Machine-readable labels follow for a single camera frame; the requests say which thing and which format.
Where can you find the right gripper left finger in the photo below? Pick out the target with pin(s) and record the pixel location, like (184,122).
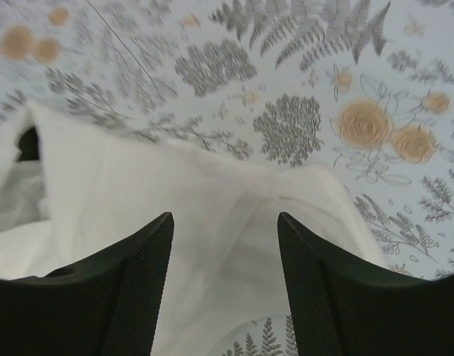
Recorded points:
(105,304)

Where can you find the floral table mat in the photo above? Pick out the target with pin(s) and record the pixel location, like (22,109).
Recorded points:
(363,88)

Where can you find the white t shirt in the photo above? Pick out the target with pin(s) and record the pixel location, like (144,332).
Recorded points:
(69,189)

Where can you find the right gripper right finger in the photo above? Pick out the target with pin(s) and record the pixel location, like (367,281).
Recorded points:
(343,305)

